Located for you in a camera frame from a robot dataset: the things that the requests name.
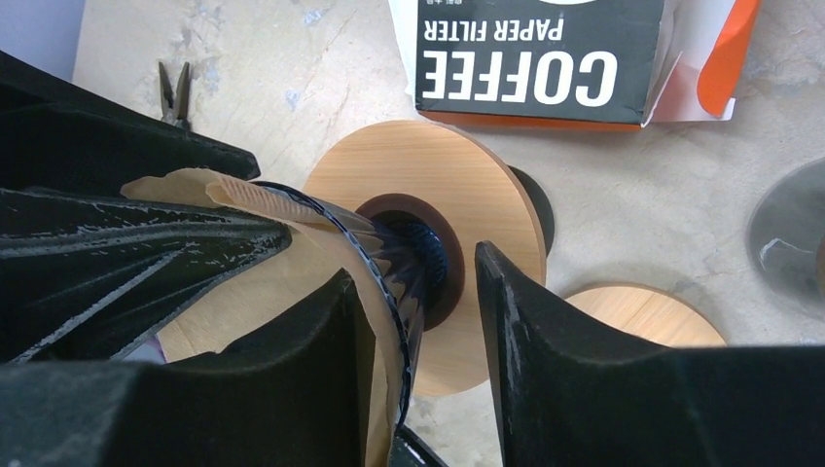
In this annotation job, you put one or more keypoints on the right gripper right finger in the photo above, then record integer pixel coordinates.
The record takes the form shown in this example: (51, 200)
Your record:
(569, 390)

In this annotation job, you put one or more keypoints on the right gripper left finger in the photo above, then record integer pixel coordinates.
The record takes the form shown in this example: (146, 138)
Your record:
(286, 394)

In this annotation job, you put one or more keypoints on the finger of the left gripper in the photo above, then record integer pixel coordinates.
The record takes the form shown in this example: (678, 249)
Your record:
(58, 136)
(92, 278)

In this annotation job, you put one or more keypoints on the brown paper coffee filter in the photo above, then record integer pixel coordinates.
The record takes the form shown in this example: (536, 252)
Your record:
(261, 295)

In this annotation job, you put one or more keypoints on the blue ribbed dripper cone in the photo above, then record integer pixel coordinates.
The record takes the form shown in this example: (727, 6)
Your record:
(398, 264)

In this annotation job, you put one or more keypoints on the wooden dripper stand black base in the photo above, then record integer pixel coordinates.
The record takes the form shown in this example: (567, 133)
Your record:
(466, 194)

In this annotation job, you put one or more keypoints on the coffee paper filter box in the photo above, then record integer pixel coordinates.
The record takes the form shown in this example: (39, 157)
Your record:
(607, 64)

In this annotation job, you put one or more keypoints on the glass carafe with collar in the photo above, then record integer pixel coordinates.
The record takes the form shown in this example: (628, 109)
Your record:
(785, 240)

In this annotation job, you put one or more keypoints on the wooden ring dripper holder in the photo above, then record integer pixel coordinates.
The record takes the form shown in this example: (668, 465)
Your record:
(649, 313)

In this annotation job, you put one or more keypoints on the yellow handled pliers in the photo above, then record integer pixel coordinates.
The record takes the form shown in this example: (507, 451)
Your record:
(175, 101)

